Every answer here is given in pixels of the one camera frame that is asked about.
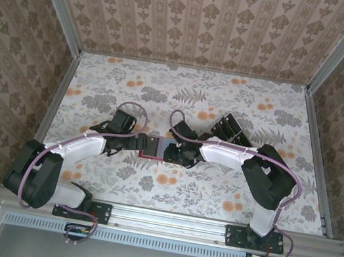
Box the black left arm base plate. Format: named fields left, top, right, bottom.
left=51, top=193, right=113, bottom=226

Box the black credit card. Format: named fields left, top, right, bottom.
left=216, top=116, right=240, bottom=136
left=209, top=121, right=232, bottom=142
left=224, top=111, right=246, bottom=131

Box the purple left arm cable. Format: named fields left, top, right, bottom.
left=8, top=85, right=150, bottom=254

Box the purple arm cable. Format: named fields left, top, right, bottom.
left=145, top=108, right=314, bottom=257
left=8, top=85, right=150, bottom=254

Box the dark grey credit card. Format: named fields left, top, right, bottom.
left=142, top=134, right=161, bottom=159

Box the red leather card holder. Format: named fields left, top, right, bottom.
left=137, top=132, right=171, bottom=163

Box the aluminium mounting rail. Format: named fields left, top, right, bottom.
left=0, top=181, right=344, bottom=257

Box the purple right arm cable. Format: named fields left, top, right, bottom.
left=145, top=108, right=314, bottom=257

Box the grey slotted cable duct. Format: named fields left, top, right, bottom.
left=3, top=209, right=270, bottom=257

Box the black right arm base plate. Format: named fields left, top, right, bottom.
left=223, top=224, right=287, bottom=256

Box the clear acrylic card stand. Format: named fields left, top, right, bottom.
left=208, top=108, right=258, bottom=149

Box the blue-grey card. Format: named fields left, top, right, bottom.
left=157, top=138, right=171, bottom=161

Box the floral patterned table sheet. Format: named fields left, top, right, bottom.
left=33, top=43, right=344, bottom=239

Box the aluminium side rail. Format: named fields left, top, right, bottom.
left=22, top=45, right=82, bottom=194
left=280, top=88, right=344, bottom=239

